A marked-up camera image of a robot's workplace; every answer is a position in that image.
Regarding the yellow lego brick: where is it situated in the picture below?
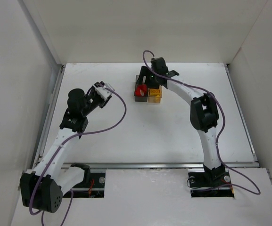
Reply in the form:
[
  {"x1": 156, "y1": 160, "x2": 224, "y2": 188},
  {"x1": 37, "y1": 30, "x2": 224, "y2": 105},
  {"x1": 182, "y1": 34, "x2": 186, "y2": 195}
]
[{"x1": 149, "y1": 89, "x2": 162, "y2": 96}]

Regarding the red yellow lego stack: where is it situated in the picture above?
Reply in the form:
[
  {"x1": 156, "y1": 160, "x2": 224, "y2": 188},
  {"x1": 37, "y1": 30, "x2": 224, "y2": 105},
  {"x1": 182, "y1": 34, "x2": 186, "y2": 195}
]
[{"x1": 134, "y1": 84, "x2": 148, "y2": 97}]

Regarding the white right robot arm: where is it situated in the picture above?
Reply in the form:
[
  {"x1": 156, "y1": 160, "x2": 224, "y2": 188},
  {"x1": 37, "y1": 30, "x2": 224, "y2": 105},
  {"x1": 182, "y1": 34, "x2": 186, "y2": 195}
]
[{"x1": 136, "y1": 57, "x2": 228, "y2": 189}]

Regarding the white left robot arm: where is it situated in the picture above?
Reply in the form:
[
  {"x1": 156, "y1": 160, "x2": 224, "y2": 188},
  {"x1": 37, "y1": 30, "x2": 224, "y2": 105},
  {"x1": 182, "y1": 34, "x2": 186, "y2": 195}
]
[{"x1": 20, "y1": 82, "x2": 114, "y2": 213}]

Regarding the clear tan plastic container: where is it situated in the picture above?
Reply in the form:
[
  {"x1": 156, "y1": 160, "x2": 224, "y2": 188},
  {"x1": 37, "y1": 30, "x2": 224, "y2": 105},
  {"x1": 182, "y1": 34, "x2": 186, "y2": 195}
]
[{"x1": 148, "y1": 86, "x2": 162, "y2": 104}]

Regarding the smoky grey plastic container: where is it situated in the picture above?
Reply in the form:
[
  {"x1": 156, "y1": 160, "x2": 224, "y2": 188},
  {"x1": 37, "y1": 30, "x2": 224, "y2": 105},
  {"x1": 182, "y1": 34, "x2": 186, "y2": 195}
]
[{"x1": 134, "y1": 75, "x2": 148, "y2": 102}]

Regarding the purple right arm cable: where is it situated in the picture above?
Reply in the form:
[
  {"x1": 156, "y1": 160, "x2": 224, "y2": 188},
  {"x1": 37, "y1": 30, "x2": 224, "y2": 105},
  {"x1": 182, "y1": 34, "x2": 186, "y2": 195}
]
[{"x1": 142, "y1": 49, "x2": 261, "y2": 195}]

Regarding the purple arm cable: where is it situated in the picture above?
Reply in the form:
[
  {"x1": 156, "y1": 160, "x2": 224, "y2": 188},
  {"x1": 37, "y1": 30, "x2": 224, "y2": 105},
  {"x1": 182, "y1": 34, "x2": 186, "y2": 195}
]
[
  {"x1": 29, "y1": 87, "x2": 127, "y2": 226},
  {"x1": 142, "y1": 49, "x2": 261, "y2": 195}
]

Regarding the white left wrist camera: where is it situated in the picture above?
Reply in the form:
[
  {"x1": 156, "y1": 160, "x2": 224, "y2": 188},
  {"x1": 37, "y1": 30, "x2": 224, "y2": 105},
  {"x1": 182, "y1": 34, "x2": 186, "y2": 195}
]
[{"x1": 94, "y1": 81, "x2": 115, "y2": 101}]

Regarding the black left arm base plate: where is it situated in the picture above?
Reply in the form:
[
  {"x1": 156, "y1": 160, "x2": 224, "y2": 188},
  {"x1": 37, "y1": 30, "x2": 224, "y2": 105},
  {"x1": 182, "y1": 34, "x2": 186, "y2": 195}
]
[{"x1": 60, "y1": 170, "x2": 106, "y2": 198}]

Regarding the aluminium frame rail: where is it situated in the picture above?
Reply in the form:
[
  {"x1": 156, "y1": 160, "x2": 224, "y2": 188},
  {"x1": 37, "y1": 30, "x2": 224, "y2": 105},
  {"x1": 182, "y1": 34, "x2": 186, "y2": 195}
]
[{"x1": 32, "y1": 161, "x2": 260, "y2": 170}]

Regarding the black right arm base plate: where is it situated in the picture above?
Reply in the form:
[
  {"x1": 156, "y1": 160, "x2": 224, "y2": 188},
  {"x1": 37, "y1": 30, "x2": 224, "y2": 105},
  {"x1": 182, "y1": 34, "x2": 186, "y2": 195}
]
[{"x1": 187, "y1": 171, "x2": 234, "y2": 198}]

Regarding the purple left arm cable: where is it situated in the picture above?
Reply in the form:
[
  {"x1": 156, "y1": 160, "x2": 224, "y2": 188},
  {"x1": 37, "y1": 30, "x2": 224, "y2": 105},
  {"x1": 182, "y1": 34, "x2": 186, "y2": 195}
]
[{"x1": 29, "y1": 87, "x2": 127, "y2": 226}]

